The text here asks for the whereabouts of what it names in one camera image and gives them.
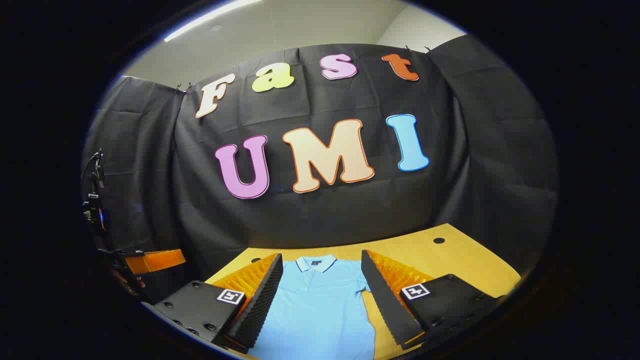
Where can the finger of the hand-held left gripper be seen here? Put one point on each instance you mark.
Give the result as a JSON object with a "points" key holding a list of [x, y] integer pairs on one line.
{"points": [[155, 261]]}

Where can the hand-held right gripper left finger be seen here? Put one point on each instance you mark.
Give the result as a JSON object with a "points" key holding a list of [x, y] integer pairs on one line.
{"points": [[262, 300]]}

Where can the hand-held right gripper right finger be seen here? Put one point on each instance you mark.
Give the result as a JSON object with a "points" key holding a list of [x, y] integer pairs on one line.
{"points": [[387, 300]]}

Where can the light blue T-shirt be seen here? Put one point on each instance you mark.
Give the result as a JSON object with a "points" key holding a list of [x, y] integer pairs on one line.
{"points": [[320, 310]]}

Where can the black backdrop cloth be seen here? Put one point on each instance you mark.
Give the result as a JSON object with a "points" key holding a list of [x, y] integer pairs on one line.
{"points": [[320, 215]]}

